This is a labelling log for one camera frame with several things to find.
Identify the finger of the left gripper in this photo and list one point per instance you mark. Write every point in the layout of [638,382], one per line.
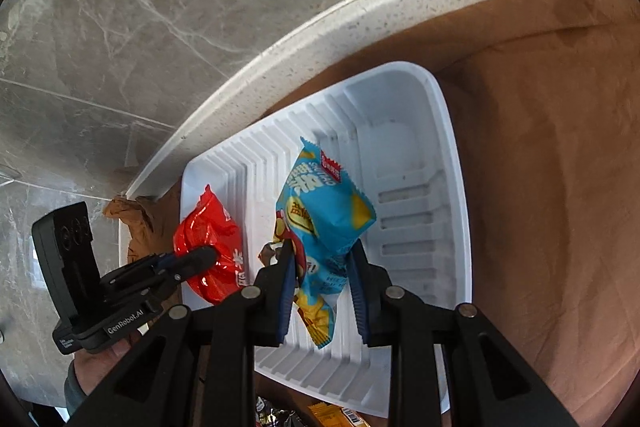
[158,275]

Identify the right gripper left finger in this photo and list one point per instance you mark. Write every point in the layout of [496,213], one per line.
[255,316]

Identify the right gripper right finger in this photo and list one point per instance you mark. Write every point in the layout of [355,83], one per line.
[389,316]

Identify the red snack packet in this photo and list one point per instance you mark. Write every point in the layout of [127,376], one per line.
[210,225]

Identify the blue yellow snack bag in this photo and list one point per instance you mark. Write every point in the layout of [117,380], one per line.
[322,212]

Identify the person left hand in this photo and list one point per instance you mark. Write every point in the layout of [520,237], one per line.
[91,368]

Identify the dark snack packet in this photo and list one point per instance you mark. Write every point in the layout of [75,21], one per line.
[266,415]

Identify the yellow snack packet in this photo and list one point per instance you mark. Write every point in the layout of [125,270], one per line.
[331,415]

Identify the white plastic tray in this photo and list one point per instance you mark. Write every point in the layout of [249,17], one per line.
[371,160]

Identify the brown tablecloth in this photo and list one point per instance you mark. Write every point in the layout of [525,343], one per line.
[544,99]

